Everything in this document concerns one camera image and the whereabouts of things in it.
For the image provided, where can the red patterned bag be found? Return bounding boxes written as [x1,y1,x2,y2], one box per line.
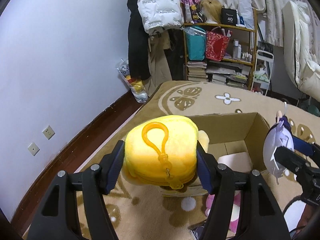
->
[205,27,232,61]

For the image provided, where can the white paper bag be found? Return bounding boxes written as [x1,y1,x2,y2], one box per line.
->
[238,0,254,29]

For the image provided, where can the white puffer jacket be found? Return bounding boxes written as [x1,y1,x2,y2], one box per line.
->
[137,0,184,36]

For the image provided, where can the stack of books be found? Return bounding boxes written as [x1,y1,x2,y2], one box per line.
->
[186,61,208,82]

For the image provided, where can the lower wall socket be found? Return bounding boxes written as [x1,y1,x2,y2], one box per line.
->
[28,142,40,156]

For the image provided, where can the purple patterned packages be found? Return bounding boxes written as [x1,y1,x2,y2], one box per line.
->
[181,0,206,24]

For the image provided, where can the pink bear plush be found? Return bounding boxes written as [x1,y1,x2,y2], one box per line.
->
[204,191,241,233]

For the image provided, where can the black box marked 40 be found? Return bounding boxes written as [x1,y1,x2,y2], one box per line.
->
[221,8,238,26]

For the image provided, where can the beige hanging coat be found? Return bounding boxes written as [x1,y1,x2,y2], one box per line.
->
[143,31,172,97]

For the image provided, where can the teal bag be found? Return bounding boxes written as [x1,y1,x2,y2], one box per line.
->
[184,26,206,61]

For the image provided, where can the clear bag of toys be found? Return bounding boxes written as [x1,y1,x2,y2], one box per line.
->
[116,59,148,103]

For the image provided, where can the cream folded mattress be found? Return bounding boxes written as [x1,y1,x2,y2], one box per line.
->
[282,1,319,101]

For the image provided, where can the white haired blindfolded doll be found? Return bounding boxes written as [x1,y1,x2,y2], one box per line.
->
[263,110,296,184]

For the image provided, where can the open cardboard box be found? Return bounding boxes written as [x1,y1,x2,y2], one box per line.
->
[159,113,270,197]

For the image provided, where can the blonde wig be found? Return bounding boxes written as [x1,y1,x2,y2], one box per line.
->
[201,0,223,24]

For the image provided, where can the yellow plush pouch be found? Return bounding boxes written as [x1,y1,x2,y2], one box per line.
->
[121,115,209,192]

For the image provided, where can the wall socket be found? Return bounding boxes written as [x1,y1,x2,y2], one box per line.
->
[28,142,40,156]
[42,125,55,140]

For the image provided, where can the wooden shelf unit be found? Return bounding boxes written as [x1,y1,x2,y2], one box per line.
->
[183,8,258,90]

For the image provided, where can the white metal cart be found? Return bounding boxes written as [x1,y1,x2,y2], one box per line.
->
[251,49,274,96]

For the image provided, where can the upper wall socket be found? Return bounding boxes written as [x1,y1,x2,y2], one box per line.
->
[42,125,55,140]

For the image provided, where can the black hanging coat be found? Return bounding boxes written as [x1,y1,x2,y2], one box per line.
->
[127,0,151,81]

